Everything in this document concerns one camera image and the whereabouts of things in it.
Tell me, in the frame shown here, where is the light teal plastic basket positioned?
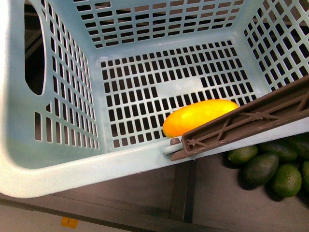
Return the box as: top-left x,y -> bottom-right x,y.
0,0 -> 309,198

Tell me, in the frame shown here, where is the brown basket handle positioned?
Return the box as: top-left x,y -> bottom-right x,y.
163,76 -> 309,161

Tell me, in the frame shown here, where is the green avocado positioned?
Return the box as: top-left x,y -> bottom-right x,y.
242,153 -> 280,186
227,145 -> 258,165
271,164 -> 302,198

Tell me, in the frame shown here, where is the black fruit display shelf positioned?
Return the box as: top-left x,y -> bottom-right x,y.
0,153 -> 309,232

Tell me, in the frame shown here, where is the yellow mango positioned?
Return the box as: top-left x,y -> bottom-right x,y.
162,99 -> 239,138

